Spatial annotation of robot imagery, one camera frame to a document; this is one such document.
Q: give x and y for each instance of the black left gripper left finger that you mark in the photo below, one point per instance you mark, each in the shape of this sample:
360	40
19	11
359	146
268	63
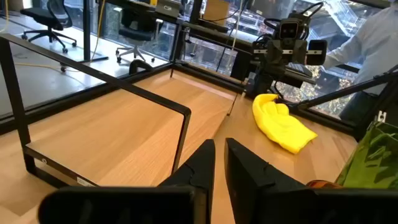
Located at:
199	168

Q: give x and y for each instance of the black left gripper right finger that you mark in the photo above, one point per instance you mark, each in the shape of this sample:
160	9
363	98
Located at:
245	177

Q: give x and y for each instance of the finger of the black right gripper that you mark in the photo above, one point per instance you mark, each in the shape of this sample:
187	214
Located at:
259	52
317	52

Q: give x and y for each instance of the green faceted plastic cup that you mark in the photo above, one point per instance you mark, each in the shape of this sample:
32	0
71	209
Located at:
373	158

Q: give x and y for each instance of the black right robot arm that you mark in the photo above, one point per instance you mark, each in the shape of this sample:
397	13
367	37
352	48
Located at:
264	81

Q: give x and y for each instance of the person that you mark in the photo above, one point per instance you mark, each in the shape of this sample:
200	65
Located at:
370	46

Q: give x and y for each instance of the cardboard box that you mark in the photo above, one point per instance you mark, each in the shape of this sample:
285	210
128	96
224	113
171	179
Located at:
216	11

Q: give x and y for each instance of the yellow cloth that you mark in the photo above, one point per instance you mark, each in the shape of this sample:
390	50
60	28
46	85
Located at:
280	124

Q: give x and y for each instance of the black office chair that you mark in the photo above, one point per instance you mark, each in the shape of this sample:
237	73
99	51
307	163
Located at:
46	17
136	31

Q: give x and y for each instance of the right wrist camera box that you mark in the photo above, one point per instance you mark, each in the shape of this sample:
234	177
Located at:
289	29

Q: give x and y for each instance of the black diagonal frame strut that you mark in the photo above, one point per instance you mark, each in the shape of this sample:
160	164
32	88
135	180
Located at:
345	91

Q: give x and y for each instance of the white metal bracket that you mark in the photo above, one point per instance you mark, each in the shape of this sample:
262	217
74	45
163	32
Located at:
382	116

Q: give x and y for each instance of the black table frame rail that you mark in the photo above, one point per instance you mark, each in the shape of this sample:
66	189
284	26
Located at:
77	96

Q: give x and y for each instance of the black floor post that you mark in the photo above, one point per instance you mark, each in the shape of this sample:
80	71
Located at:
87	31

